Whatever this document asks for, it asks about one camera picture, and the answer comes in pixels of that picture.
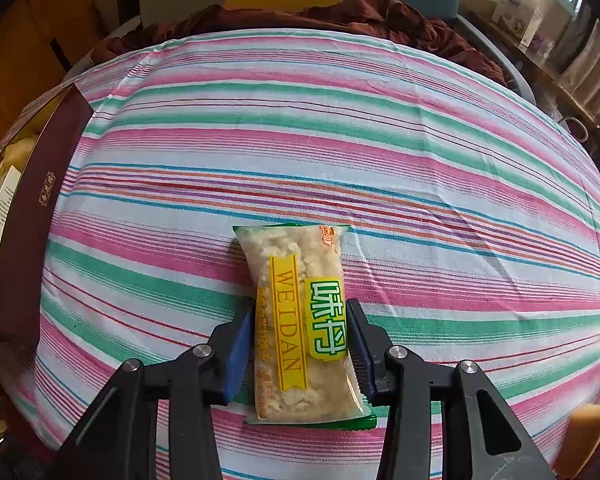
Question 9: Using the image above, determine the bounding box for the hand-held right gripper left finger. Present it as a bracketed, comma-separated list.
[52, 302, 253, 480]

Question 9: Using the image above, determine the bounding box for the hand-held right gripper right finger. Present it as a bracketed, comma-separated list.
[346, 298, 556, 480]

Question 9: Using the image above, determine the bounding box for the yellow snack packet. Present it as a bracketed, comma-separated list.
[231, 223, 378, 431]

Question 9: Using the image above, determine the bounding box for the dark red cardboard bin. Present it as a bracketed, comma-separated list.
[0, 82, 97, 346]

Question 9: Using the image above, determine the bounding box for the cream cardboard box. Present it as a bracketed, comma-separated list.
[0, 165, 23, 261]

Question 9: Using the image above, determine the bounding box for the striped bed sheet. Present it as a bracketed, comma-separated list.
[0, 30, 600, 480]

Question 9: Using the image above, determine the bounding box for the wooden side table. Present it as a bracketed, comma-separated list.
[467, 7, 600, 128]

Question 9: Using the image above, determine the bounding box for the dark red blanket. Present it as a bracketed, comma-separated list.
[87, 0, 513, 88]

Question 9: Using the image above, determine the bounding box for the white cardboard box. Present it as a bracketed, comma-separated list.
[490, 0, 546, 48]

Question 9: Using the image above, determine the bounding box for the wooden wardrobe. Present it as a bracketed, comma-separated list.
[0, 0, 126, 171]

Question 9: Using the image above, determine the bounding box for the white wire loop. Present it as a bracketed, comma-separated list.
[557, 116, 590, 143]

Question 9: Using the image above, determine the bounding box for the grey bed rail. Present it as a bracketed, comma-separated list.
[60, 14, 143, 83]
[455, 12, 538, 108]

